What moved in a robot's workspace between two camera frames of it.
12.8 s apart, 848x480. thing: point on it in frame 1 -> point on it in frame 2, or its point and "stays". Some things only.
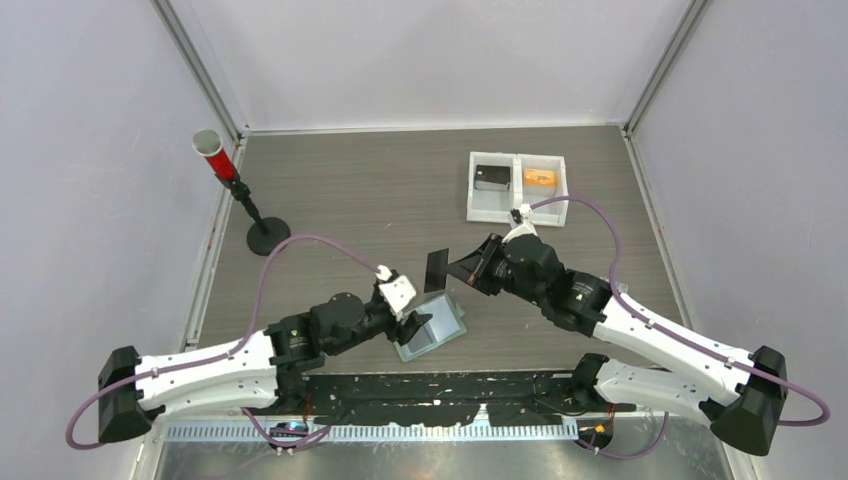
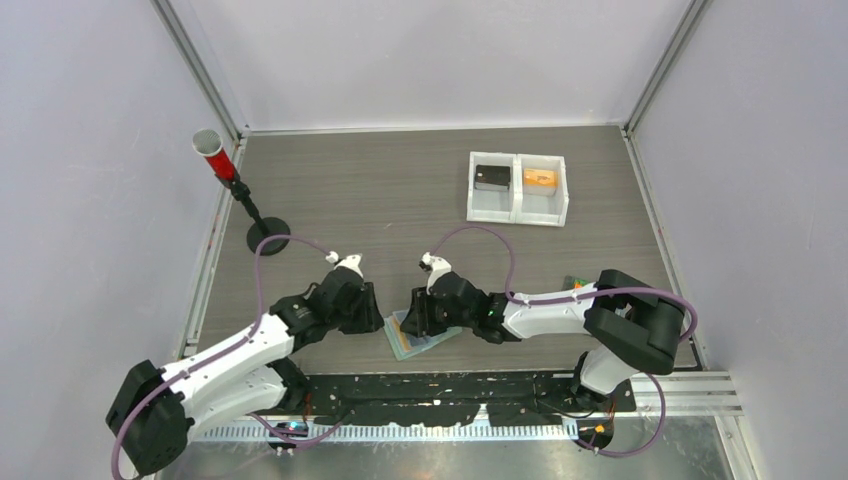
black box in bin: x=492 y=177 stays
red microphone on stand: x=264 y=237 stays
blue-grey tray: x=444 y=325 stays
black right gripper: x=471 y=267 -> x=419 y=320
